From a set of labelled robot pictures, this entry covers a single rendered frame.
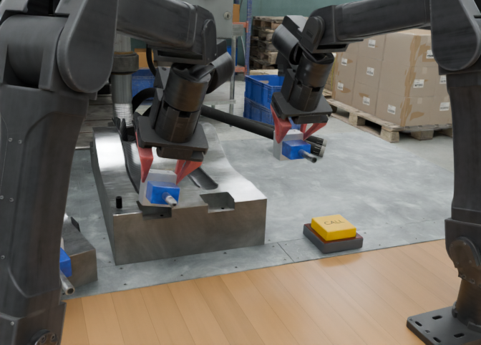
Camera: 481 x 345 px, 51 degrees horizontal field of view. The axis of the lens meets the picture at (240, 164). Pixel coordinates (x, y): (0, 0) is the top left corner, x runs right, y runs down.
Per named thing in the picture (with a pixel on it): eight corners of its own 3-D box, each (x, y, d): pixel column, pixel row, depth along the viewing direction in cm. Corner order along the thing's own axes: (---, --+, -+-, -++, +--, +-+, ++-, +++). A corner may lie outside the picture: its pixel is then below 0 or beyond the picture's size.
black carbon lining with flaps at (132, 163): (222, 199, 90) (224, 149, 87) (132, 208, 85) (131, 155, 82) (178, 144, 121) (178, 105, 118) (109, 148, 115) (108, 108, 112)
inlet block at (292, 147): (325, 172, 93) (327, 144, 91) (301, 175, 91) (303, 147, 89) (294, 154, 104) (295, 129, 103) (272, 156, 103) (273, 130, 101)
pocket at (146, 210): (173, 229, 82) (173, 208, 80) (141, 232, 80) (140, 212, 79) (167, 217, 86) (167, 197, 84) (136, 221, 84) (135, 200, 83)
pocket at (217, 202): (235, 221, 85) (236, 201, 84) (205, 225, 84) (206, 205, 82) (227, 210, 89) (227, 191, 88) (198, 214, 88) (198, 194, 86)
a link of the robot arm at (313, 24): (259, 49, 92) (281, -13, 85) (294, 47, 97) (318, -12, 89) (294, 85, 86) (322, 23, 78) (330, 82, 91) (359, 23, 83)
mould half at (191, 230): (264, 244, 89) (268, 173, 84) (115, 265, 80) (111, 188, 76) (192, 157, 133) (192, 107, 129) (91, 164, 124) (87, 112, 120)
